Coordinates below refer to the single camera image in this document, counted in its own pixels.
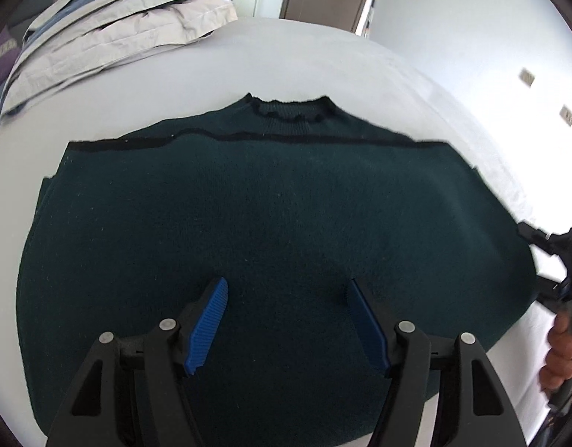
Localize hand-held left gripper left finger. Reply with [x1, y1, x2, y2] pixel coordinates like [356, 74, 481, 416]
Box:
[46, 276, 230, 447]

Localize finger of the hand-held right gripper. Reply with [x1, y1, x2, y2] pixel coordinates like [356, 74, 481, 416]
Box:
[535, 278, 572, 312]
[516, 222, 571, 262]

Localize dark green sweater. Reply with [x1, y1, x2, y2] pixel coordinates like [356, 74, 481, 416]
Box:
[16, 93, 539, 447]

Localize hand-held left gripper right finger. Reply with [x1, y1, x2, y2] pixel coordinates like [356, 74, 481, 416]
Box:
[346, 278, 531, 447]

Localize bed with white sheet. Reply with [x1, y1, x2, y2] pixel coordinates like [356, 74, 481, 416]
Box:
[0, 16, 572, 447]

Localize white pillows with striped cover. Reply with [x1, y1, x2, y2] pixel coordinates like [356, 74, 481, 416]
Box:
[0, 0, 239, 118]

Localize person's right hand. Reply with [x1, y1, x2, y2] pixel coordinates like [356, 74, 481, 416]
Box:
[539, 309, 572, 394]

